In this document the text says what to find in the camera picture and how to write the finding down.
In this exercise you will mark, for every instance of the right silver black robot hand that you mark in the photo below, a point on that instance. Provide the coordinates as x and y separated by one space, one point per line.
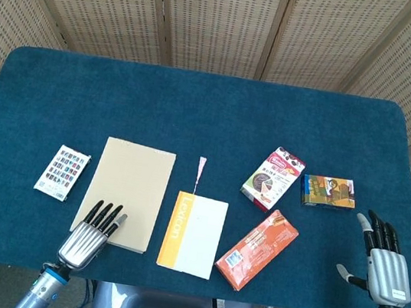
388 274

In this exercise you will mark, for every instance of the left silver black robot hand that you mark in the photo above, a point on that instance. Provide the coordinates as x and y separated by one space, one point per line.
80 243

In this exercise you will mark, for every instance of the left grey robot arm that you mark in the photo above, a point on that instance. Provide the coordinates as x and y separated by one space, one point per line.
39 292

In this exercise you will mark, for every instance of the black box with picture grid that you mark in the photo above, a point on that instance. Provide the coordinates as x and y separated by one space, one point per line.
61 171

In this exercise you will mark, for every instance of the blue cartoon print box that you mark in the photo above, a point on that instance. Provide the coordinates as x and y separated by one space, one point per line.
327 193

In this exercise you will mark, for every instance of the yellow white Lexicon notebook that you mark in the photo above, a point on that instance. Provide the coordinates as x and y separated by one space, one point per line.
201 234

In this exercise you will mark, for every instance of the orange snack box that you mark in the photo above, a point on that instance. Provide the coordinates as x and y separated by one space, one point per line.
257 251

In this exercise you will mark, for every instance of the pink tassel bookmark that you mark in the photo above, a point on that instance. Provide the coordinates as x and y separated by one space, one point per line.
201 165

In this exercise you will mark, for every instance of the red white cookie box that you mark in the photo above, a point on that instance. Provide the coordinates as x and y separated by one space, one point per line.
271 179

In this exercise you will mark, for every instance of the blue table mat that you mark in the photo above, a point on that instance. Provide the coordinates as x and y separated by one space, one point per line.
211 116

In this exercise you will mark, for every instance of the woven wooden folding screen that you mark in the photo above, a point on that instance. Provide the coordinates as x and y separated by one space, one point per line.
225 21

